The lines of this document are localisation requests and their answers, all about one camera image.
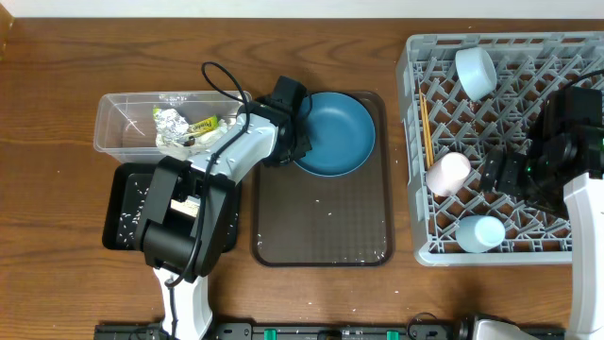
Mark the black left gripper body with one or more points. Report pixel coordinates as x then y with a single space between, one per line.
299 145

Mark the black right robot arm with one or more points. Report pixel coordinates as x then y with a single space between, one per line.
562 174

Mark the wooden chopstick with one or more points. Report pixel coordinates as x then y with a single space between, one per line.
424 127
428 132

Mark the grey dishwasher rack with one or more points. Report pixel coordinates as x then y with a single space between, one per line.
439 118

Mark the dark blue plate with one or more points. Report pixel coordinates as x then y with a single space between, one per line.
342 134

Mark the brown serving tray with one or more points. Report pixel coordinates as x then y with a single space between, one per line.
305 220

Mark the light blue bowl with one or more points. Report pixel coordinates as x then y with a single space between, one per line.
476 72

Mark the light blue cup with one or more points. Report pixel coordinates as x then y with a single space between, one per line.
479 233

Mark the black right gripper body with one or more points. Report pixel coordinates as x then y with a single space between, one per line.
515 172

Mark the black plastic tray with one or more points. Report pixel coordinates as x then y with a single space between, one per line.
181 213

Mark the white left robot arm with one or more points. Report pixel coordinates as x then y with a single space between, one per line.
180 232

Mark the white tissue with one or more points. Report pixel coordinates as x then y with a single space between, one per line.
209 138
178 149

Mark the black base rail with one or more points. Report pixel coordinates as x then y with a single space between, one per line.
243 331

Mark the foil snack wrapper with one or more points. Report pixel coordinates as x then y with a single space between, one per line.
174 129

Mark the clear plastic bin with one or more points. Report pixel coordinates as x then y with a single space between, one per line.
125 128

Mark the pink cup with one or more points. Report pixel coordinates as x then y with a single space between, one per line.
446 176

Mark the pile of rice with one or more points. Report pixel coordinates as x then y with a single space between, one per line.
125 210

